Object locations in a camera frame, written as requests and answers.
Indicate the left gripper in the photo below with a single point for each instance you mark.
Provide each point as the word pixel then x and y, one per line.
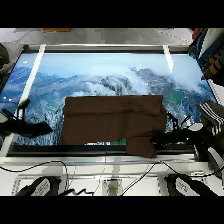
pixel 35 128

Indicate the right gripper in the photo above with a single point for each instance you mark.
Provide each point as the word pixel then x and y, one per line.
pixel 164 137

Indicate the brown pants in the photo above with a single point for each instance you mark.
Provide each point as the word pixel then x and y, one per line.
pixel 113 120

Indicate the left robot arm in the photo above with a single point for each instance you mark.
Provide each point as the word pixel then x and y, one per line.
pixel 7 128

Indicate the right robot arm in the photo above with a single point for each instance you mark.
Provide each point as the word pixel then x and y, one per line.
pixel 195 136

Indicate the heap of clothes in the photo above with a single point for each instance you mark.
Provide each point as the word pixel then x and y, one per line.
pixel 210 56

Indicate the black garment with white stripes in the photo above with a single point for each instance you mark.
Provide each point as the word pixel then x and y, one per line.
pixel 213 116

